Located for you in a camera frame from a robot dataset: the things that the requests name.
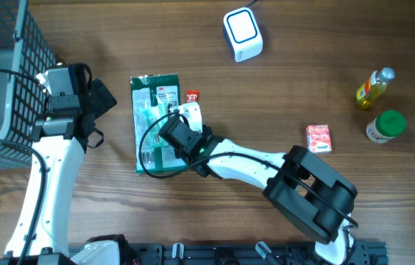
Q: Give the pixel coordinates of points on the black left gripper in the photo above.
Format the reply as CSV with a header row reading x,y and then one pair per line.
x,y
101,99

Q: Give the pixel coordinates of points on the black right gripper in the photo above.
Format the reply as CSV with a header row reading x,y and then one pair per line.
x,y
206,131

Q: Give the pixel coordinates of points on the red Nescafe stick sachet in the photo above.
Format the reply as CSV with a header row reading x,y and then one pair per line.
x,y
192,96

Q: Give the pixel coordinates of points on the mint green wipes pack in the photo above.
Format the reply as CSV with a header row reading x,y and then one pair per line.
x,y
151,115

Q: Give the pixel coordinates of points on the green 3M sponge package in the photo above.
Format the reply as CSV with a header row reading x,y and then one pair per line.
x,y
152,96

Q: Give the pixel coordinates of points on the red tissue pack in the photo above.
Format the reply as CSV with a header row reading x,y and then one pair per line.
x,y
318,137

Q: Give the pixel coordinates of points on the yellow oil bottle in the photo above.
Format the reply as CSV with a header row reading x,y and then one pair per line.
x,y
375,86

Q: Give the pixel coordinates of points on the green lid white jar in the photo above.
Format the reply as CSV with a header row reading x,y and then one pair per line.
x,y
388,125

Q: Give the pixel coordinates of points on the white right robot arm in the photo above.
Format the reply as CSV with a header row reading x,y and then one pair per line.
x,y
315,198

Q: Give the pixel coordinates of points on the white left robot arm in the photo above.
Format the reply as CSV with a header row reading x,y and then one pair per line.
x,y
60,136

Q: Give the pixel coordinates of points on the white barcode scanner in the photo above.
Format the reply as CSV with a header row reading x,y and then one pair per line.
x,y
242,34

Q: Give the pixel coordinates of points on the black wire basket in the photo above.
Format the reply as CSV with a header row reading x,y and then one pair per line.
x,y
24,53

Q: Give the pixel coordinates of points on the black mounting rail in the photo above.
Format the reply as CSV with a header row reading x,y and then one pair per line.
x,y
115,249

